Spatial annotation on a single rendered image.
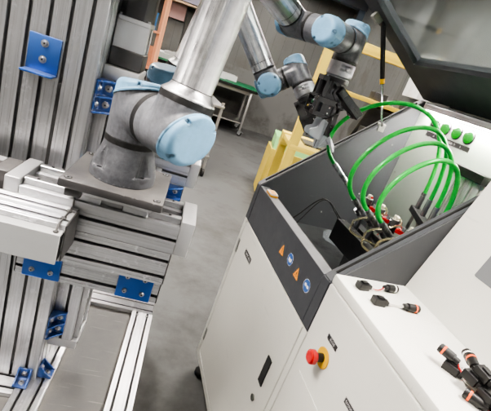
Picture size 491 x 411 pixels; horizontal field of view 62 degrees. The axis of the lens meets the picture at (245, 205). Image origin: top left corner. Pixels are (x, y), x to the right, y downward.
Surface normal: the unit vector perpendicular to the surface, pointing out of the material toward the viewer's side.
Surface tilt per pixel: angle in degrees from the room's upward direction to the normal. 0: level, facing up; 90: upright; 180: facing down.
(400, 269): 90
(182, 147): 97
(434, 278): 76
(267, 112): 90
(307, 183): 90
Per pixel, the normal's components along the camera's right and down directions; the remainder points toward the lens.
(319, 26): -0.65, 0.05
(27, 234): 0.07, 0.37
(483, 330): -0.82, -0.41
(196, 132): 0.63, 0.57
